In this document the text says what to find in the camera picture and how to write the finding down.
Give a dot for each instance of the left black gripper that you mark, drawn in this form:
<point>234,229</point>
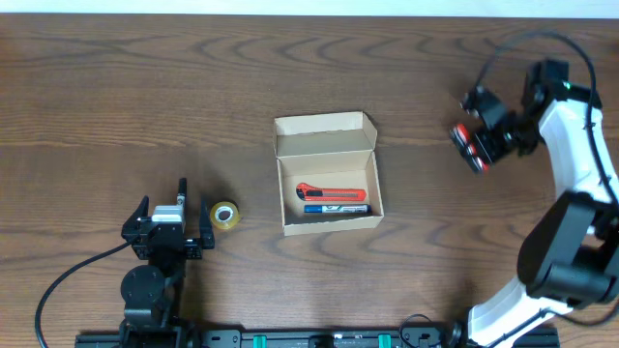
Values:
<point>167,240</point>

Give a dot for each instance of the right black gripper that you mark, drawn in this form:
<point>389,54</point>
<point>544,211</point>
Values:
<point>488,143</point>

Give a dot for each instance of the black marker pen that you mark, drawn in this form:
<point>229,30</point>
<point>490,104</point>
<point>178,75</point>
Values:
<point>182,192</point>

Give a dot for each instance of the red and white pliers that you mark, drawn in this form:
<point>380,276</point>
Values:
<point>465,146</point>

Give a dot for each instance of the yellow clear tape roll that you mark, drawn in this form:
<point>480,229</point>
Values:
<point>224,215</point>

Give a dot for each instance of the red utility knife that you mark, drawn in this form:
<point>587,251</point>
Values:
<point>310,193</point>

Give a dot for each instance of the blue marker pen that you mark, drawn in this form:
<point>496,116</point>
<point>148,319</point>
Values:
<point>362,209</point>

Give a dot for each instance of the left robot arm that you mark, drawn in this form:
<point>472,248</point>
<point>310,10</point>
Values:
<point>152,292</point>

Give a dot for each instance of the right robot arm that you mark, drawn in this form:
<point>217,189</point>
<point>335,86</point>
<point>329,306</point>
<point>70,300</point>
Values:
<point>570,259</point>

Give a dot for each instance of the open cardboard box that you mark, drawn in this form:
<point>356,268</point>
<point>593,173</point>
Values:
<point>327,151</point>

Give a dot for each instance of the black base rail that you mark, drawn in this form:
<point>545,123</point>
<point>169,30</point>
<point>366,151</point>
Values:
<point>411,337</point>

